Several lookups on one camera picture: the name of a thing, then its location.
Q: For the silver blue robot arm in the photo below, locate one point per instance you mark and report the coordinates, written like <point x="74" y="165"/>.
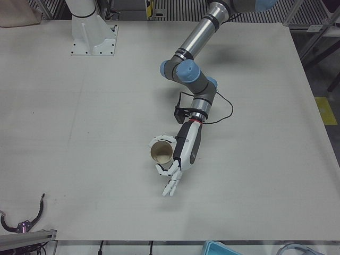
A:
<point x="196" y="34"/>

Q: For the white column pedestal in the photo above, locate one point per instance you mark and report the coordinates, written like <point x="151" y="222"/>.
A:
<point x="85" y="40"/>

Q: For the metal shelving frame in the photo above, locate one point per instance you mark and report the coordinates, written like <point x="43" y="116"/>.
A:
<point x="297" y="24"/>

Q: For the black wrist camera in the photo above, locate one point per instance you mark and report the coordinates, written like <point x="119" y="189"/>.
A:
<point x="179" y="114"/>

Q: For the clear plastic tubing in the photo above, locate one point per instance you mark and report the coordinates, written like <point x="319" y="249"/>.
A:
<point x="292" y="248"/>

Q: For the teal plastic bin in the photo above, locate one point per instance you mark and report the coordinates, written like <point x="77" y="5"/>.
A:
<point x="215" y="249"/>

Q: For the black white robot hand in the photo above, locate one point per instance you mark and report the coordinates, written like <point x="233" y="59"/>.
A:
<point x="190" y="148"/>

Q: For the beige curtain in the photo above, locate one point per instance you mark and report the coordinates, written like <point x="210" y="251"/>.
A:
<point x="16" y="13"/>

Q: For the brown paper cup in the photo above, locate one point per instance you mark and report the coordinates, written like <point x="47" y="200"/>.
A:
<point x="160" y="152"/>

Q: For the aluminium profile post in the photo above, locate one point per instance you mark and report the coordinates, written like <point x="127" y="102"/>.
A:
<point x="32" y="235"/>

